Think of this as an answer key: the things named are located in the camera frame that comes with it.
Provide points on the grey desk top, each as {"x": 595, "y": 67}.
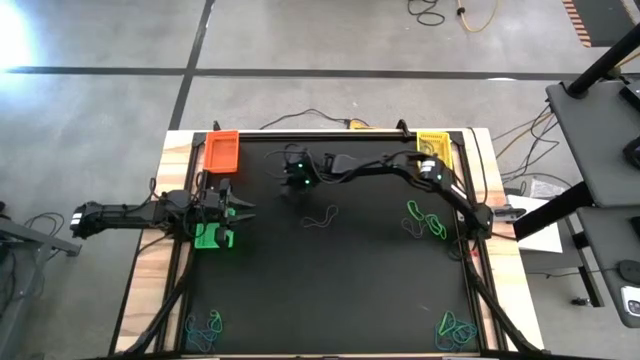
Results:
{"x": 590, "y": 145}
{"x": 610, "y": 240}

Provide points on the black computer mouse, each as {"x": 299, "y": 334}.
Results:
{"x": 631, "y": 271}
{"x": 634, "y": 152}

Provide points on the black side clamp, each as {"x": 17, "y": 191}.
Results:
{"x": 507, "y": 214}

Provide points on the grey metal stand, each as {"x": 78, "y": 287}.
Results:
{"x": 30, "y": 240}

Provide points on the clear plastic bag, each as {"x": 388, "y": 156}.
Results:
{"x": 547, "y": 190}

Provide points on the black desk crossbar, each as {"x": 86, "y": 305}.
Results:
{"x": 550, "y": 210}

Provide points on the small black floor object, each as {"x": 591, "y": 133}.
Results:
{"x": 581, "y": 301}

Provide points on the black table frame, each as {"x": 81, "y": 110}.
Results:
{"x": 325, "y": 135}

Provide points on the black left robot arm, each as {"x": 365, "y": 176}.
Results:
{"x": 120, "y": 215}

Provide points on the yellow plastic basket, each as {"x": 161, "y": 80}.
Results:
{"x": 435, "y": 142}

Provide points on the white paper sheet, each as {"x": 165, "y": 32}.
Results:
{"x": 542, "y": 235}

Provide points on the purple rubber band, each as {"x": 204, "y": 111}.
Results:
{"x": 306, "y": 223}
{"x": 427, "y": 147}
{"x": 407, "y": 230}

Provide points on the black pole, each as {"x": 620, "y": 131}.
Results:
{"x": 605, "y": 62}

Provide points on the black desk leg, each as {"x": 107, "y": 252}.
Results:
{"x": 587, "y": 275}

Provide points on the black floor mat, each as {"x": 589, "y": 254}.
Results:
{"x": 605, "y": 20}

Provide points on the black desk device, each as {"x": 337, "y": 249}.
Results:
{"x": 632, "y": 95}

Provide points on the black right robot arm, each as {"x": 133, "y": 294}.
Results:
{"x": 380, "y": 167}

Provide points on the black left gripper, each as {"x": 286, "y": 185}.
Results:
{"x": 212, "y": 210}

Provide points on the blue rubber band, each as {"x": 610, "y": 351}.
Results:
{"x": 440, "y": 345}
{"x": 189, "y": 330}
{"x": 210, "y": 340}

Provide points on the green plastic basket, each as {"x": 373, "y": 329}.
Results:
{"x": 205, "y": 237}

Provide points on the smartphone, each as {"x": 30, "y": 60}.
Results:
{"x": 632, "y": 300}

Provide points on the orange plastic basket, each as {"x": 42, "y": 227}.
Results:
{"x": 221, "y": 150}

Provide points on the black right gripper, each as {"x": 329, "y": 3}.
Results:
{"x": 320, "y": 170}

